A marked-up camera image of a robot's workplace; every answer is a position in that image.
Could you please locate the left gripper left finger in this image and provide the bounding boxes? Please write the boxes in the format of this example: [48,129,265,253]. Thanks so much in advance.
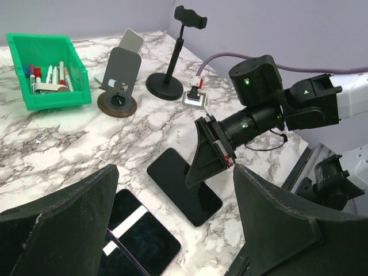
[1,164,119,275]

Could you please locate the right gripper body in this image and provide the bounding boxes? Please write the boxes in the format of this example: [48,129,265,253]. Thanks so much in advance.
[201,106,284,167]

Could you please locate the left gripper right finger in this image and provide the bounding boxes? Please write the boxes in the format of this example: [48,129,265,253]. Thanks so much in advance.
[233,164,367,275]

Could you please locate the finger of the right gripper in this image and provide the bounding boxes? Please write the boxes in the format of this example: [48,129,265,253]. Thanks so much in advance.
[185,117,227,188]

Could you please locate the black phone stand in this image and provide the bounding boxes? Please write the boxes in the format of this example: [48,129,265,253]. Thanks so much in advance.
[145,5,208,101]

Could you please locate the black phone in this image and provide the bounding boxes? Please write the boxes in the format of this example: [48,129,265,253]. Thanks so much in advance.
[103,189,181,275]

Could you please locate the brown base phone stand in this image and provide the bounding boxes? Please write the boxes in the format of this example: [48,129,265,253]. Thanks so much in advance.
[97,56,141,118]

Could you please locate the white folding phone stand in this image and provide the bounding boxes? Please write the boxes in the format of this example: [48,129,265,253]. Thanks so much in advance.
[94,28,144,84]

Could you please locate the purple edged phone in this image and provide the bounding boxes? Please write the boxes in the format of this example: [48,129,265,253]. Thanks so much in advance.
[97,229,145,276]

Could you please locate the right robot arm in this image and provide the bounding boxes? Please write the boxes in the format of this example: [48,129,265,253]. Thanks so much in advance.
[185,55,367,210]

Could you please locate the markers in green bin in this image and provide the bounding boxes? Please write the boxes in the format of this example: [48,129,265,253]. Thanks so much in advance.
[22,61,74,95]

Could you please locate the green plastic bin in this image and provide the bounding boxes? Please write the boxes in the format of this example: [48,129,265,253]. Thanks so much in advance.
[6,33,91,110]

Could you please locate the black front mounting rail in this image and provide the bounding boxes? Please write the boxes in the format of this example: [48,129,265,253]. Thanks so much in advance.
[282,143,335,193]

